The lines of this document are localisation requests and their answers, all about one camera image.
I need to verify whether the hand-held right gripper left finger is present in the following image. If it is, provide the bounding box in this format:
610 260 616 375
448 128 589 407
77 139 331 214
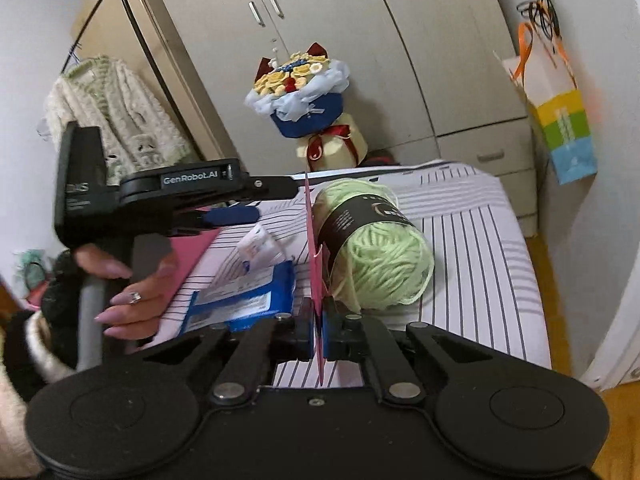
127 297 318 406

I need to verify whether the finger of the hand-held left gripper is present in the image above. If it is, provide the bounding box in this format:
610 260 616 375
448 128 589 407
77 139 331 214
242 174 307 200
167 205 260 238

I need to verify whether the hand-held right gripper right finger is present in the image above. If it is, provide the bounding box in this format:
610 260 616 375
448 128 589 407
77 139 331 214
320 296 506 406

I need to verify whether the white tissue pack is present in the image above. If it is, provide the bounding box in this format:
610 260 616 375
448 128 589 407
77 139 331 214
236 224 287 273

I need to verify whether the pink cardboard box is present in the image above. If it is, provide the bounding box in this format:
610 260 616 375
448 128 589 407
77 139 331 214
155 227 223 331

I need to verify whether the red envelope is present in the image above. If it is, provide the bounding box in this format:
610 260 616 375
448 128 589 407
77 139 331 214
303 171 331 391

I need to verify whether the blue packet with white label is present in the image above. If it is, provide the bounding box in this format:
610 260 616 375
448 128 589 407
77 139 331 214
181 261 297 335

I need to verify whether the green yarn ball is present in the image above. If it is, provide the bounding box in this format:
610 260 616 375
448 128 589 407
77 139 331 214
311 177 436 313

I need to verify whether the person's left hand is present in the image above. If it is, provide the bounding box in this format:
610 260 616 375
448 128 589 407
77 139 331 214
74 247 181 342

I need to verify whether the crochet flower bouquet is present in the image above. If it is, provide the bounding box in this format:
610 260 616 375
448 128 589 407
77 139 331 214
244 42 369 173

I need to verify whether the cream knitted cardigan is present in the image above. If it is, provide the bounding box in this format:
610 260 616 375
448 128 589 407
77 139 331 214
42 55 196 186

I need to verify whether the striped table cloth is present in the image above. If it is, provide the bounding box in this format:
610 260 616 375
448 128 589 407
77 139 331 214
135 160 553 391

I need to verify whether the beige wooden board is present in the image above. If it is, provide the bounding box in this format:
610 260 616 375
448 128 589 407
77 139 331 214
70 0 236 163

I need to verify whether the beige wardrobe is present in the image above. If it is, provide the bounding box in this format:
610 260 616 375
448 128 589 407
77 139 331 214
125 0 538 238

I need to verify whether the black clothes rack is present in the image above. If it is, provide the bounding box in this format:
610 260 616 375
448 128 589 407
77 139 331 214
60 0 206 153

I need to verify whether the white door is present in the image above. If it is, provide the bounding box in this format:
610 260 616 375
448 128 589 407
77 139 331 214
580 240 640 391

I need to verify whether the colourful paper gift bag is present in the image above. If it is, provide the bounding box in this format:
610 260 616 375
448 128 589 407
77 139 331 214
492 22 599 186

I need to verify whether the black cords bundle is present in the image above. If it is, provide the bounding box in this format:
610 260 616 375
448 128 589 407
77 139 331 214
517 0 561 41

